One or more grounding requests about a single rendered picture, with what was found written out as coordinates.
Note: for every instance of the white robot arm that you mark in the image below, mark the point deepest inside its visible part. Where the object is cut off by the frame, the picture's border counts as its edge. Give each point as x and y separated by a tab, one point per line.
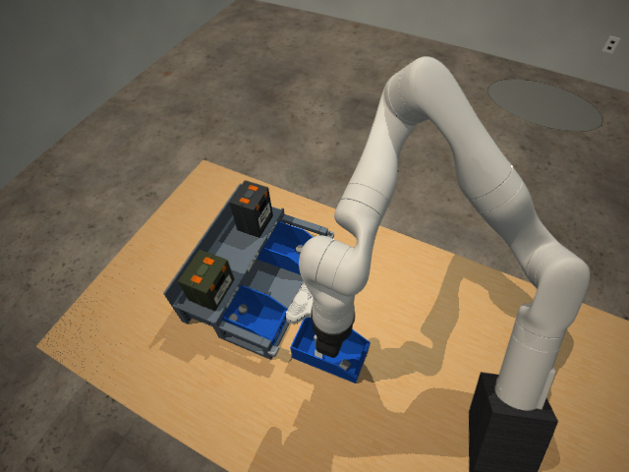
426	88

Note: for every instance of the blue bin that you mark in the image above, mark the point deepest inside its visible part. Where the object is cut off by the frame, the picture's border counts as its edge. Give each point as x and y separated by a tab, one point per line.
265	316
280	248
353	349

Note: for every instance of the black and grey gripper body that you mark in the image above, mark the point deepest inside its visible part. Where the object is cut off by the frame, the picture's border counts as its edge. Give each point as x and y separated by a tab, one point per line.
330	334

